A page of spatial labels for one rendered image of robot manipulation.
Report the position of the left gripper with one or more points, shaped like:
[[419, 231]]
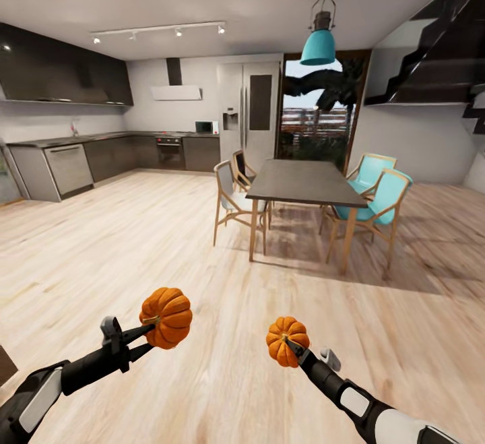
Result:
[[117, 355]]

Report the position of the pumpkin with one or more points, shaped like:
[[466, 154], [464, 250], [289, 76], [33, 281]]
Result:
[[169, 311], [286, 328]]

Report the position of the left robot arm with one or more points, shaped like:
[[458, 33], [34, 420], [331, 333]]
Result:
[[21, 415]]

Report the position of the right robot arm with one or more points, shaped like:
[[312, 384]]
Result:
[[375, 421]]

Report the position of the fridge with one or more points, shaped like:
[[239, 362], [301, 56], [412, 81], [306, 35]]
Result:
[[248, 96]]

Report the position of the breakfast table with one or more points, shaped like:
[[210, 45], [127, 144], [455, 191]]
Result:
[[309, 182]]

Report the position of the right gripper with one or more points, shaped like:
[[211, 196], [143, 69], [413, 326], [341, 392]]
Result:
[[316, 370]]

